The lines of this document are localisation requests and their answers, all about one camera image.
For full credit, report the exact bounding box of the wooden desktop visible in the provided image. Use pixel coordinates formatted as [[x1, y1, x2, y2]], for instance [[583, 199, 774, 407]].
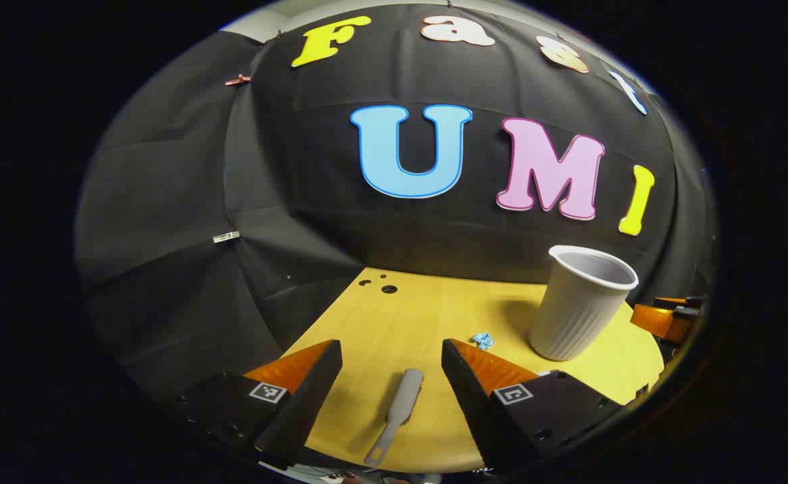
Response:
[[280, 267, 667, 475]]

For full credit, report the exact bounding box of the black backdrop cloth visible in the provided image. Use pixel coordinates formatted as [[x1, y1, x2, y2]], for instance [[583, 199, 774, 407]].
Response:
[[75, 3, 717, 431]]

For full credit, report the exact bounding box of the white ribbed garbage bin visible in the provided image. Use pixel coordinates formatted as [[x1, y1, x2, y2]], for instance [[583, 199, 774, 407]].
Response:
[[528, 245, 639, 362]]

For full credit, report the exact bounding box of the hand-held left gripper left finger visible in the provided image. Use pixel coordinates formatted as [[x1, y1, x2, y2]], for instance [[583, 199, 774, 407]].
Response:
[[175, 339, 343, 470]]

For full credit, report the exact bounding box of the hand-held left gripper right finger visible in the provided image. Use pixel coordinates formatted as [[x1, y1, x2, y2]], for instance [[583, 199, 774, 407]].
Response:
[[441, 338, 623, 475]]

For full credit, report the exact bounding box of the small grey broom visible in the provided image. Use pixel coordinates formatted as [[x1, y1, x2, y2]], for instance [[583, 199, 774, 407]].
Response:
[[364, 368, 425, 468]]

